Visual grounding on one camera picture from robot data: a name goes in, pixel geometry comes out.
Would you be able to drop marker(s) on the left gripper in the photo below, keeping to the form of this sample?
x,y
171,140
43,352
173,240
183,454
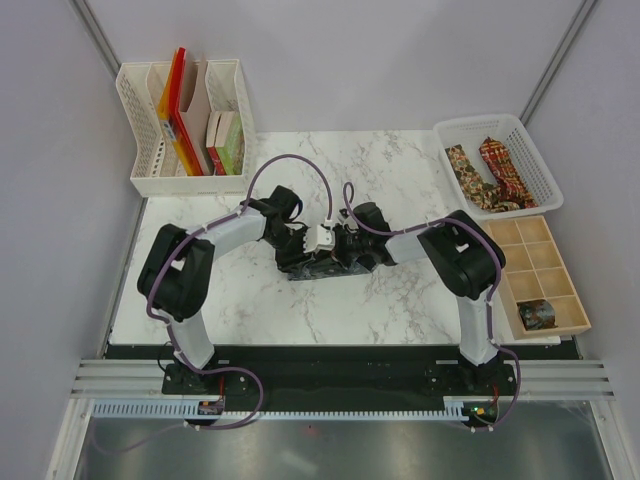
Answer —
x,y
294,261

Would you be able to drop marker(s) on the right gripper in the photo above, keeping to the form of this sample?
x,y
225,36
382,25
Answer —
x,y
338,251

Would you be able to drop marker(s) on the blue grey floral tie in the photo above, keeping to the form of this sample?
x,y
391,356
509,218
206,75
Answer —
x,y
327,267

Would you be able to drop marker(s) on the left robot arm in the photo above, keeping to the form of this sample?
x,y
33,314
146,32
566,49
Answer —
x,y
176,275

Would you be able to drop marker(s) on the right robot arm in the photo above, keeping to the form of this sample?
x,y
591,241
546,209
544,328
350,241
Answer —
x,y
467,261

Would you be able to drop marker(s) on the green book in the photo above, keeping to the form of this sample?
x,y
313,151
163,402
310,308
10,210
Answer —
x,y
232,144

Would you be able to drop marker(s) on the gold patterned tie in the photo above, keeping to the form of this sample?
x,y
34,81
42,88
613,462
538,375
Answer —
x,y
483,194

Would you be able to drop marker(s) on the red book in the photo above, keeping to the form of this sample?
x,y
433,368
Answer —
x,y
210,142

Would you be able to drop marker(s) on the white plastic basket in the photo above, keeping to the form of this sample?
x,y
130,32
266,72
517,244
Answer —
x,y
470,132

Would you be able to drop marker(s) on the white file organizer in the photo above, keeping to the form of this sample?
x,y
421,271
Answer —
x,y
157,170

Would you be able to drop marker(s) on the red patterned tie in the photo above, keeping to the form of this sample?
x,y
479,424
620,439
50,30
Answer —
x,y
512,191

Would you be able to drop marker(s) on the beige cardboard folder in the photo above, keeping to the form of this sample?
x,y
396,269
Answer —
x,y
194,110

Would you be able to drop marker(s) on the wooden compartment box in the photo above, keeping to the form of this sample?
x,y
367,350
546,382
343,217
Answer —
x,y
535,270

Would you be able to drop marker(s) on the orange red folder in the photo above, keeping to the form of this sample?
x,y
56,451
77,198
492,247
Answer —
x,y
169,117

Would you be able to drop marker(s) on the rolled dark tie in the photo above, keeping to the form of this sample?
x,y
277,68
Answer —
x,y
537,315

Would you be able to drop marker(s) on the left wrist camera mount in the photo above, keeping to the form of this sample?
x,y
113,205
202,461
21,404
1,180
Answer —
x,y
318,238

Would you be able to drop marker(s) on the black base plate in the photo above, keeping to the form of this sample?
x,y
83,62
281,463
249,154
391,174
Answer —
x,y
341,379

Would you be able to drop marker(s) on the white cable duct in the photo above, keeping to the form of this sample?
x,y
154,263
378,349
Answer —
x,y
195,410

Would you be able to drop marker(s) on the aluminium rail frame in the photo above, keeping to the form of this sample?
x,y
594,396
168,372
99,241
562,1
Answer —
x,y
553,374

